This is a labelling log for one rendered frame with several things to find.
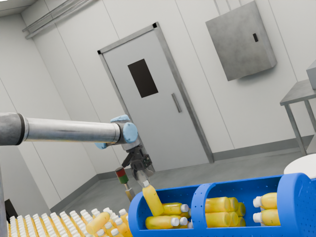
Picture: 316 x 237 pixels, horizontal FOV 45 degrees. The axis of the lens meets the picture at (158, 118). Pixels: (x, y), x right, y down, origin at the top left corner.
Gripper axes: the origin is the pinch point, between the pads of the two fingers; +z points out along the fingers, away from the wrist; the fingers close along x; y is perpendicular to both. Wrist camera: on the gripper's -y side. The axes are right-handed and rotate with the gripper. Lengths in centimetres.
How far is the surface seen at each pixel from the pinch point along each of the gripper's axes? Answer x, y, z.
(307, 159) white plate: 58, 62, 25
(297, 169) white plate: 48, 58, 25
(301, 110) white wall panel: 326, -25, 77
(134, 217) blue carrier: -11.0, -5.5, 12.5
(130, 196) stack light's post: 35, -53, 24
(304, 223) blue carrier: -8, 77, 22
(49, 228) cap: -3, -98, 22
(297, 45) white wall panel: 325, -4, -1
